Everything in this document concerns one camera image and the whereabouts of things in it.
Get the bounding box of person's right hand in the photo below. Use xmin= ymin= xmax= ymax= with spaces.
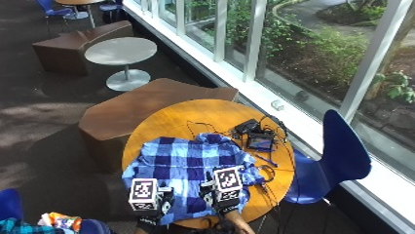
xmin=198 ymin=172 xmax=241 ymax=216

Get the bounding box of person's left hand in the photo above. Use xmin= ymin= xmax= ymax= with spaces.
xmin=136 ymin=186 xmax=177 ymax=226

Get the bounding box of white marker cube right glove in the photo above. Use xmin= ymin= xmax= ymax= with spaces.
xmin=213 ymin=165 xmax=243 ymax=202

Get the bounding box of white marker cube glove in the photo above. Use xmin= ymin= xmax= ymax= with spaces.
xmin=128 ymin=177 xmax=161 ymax=212
xmin=213 ymin=165 xmax=243 ymax=202

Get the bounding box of white marker cube left glove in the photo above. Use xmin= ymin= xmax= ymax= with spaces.
xmin=128 ymin=177 xmax=161 ymax=212

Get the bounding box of blue checked shirt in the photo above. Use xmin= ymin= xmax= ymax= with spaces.
xmin=121 ymin=132 xmax=266 ymax=226

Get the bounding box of small black screen device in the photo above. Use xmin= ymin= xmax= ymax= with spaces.
xmin=245 ymin=132 xmax=277 ymax=152

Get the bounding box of black electronics box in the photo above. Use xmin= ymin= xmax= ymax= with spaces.
xmin=233 ymin=118 xmax=261 ymax=136

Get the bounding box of colourful clothes pile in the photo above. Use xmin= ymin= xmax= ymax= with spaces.
xmin=0 ymin=212 xmax=114 ymax=234

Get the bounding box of large brown angular bench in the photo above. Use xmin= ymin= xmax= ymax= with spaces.
xmin=77 ymin=77 xmax=239 ymax=174

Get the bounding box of small white sill object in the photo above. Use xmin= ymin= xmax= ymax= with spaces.
xmin=270 ymin=99 xmax=286 ymax=112

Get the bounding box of blue plastic chair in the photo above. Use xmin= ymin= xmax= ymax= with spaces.
xmin=283 ymin=108 xmax=374 ymax=206

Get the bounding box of blue seat back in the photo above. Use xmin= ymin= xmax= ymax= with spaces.
xmin=0 ymin=188 xmax=25 ymax=222

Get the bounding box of small brown angular bench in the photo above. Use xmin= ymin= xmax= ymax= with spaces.
xmin=30 ymin=19 xmax=134 ymax=77

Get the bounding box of dark blue chair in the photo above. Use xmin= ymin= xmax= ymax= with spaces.
xmin=98 ymin=0 xmax=126 ymax=23

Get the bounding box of blue chair with metal legs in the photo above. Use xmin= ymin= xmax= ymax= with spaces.
xmin=34 ymin=0 xmax=76 ymax=27

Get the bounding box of black looped cable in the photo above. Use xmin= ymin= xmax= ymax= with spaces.
xmin=257 ymin=164 xmax=278 ymax=183

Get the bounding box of blue cable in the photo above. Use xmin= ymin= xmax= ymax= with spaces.
xmin=253 ymin=151 xmax=280 ymax=168

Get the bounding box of thin black cable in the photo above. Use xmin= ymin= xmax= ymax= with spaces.
xmin=185 ymin=120 xmax=234 ymax=141

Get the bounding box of black cable bundle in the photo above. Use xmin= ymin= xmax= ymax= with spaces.
xmin=257 ymin=114 xmax=299 ymax=234

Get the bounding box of round grey pedestal table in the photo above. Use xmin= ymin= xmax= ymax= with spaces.
xmin=82 ymin=36 xmax=158 ymax=93

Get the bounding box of white window frame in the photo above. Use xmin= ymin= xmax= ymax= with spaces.
xmin=122 ymin=0 xmax=415 ymax=234

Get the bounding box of round wooden pedestal table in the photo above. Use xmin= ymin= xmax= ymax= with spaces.
xmin=54 ymin=0 xmax=106 ymax=29

